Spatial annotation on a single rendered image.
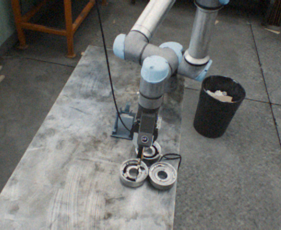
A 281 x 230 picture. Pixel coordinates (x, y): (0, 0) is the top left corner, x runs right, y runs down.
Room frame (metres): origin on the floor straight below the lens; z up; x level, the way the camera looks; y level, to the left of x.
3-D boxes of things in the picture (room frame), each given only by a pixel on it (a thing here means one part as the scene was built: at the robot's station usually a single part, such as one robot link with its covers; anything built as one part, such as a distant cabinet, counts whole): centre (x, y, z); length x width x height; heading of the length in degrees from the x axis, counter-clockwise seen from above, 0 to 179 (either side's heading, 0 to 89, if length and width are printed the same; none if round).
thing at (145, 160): (0.77, -0.05, 0.82); 0.10 x 0.10 x 0.04
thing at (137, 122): (0.72, -0.02, 1.07); 0.09 x 0.08 x 0.12; 177
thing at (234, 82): (1.85, -0.60, 0.21); 0.34 x 0.34 x 0.43
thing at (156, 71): (0.72, -0.03, 1.23); 0.09 x 0.08 x 0.11; 159
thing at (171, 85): (1.28, -0.10, 0.85); 0.15 x 0.15 x 0.10
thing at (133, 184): (0.66, -0.01, 0.82); 0.10 x 0.10 x 0.04
